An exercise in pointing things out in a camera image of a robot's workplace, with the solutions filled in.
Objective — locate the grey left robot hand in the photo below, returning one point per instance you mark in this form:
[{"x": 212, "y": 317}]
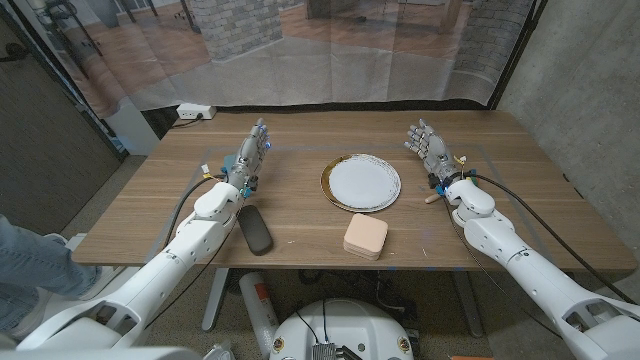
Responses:
[{"x": 250, "y": 157}]

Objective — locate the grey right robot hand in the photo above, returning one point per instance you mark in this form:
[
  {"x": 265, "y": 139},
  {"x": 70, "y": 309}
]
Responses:
[{"x": 432, "y": 150}]

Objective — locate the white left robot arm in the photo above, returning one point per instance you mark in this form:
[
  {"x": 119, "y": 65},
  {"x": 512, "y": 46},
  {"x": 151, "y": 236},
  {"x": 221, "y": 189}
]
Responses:
[{"x": 165, "y": 260}]

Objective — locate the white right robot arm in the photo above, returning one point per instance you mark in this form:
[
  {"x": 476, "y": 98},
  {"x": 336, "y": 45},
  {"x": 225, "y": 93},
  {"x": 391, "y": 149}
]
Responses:
[{"x": 530, "y": 275}]

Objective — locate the dark grey glasses case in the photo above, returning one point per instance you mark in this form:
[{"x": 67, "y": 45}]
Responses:
[{"x": 255, "y": 230}]

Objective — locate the white gold-rimmed paper plate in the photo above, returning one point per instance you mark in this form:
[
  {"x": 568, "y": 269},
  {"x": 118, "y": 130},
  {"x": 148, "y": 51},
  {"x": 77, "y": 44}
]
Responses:
[{"x": 362, "y": 182}]

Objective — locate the white power strip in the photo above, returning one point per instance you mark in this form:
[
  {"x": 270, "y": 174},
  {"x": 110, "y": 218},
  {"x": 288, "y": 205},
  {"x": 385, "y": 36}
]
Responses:
[{"x": 195, "y": 111}]

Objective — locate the printed room backdrop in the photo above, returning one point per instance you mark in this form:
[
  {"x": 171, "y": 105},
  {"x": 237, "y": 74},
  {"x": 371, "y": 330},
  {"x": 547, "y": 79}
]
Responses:
[{"x": 310, "y": 65}]

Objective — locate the black backdrop stand pole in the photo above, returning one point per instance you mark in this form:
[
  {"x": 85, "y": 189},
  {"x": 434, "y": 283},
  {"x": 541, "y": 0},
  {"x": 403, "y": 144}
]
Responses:
[
  {"x": 65, "y": 80},
  {"x": 515, "y": 56}
]

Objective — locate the white cylinder with orange label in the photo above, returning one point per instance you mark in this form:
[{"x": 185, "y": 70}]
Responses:
[{"x": 257, "y": 310}]

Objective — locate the white robot torso base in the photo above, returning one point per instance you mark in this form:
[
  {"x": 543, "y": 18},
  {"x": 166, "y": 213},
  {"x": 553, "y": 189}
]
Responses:
[{"x": 350, "y": 325}]

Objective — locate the grey finned electronics module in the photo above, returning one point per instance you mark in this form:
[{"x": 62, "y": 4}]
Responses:
[{"x": 324, "y": 351}]

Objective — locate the person leg in blue jeans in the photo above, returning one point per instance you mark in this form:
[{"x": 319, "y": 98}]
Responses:
[{"x": 30, "y": 265}]

